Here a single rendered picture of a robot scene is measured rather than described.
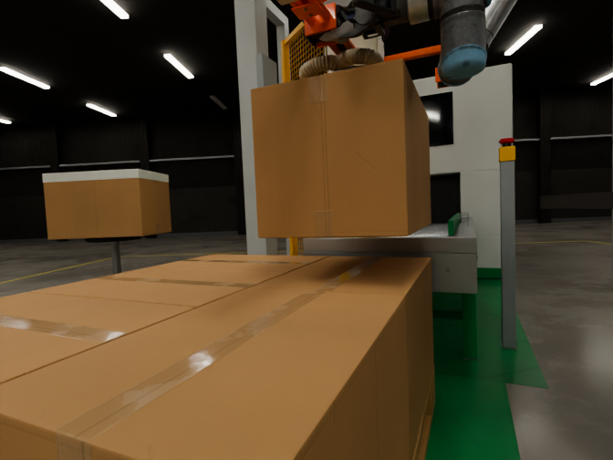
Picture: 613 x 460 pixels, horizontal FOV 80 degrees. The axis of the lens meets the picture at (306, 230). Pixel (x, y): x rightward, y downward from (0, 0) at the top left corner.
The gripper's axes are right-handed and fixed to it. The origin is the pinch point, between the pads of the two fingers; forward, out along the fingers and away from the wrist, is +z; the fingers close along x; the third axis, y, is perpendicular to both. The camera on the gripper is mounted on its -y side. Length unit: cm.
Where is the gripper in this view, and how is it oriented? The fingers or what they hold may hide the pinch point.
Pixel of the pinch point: (322, 21)
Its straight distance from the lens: 102.8
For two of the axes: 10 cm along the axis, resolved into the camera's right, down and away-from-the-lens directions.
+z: -9.1, 0.2, 4.1
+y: 4.1, -0.7, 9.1
